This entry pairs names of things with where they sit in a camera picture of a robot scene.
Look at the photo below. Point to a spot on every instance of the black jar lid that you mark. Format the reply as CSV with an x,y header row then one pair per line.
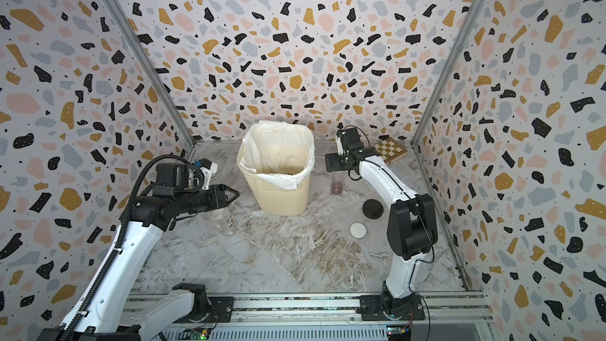
x,y
372,209

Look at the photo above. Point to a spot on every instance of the wooden chessboard box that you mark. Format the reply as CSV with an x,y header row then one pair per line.
x,y
390,150

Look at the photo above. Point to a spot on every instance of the white lid tea jar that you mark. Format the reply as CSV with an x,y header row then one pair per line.
x,y
225,222

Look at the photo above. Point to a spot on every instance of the white plastic bin liner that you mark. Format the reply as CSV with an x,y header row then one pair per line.
x,y
279,153

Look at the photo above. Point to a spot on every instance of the clear jar with flower tea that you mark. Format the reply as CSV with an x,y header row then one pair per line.
x,y
213,215

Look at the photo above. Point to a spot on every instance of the white jar lid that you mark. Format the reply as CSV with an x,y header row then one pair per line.
x,y
358,230

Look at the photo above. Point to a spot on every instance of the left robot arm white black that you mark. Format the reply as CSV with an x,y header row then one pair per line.
x,y
168,189

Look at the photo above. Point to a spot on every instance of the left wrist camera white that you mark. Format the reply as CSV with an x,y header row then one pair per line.
x,y
203,170

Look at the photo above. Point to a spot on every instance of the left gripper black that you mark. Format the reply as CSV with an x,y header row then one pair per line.
x,y
218,192

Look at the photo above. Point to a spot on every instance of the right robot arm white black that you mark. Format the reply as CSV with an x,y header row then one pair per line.
x,y
411,231

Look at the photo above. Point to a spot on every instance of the cream ribbed trash bin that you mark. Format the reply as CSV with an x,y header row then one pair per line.
x,y
279,202

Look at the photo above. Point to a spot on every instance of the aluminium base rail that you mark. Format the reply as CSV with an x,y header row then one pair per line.
x,y
291,316

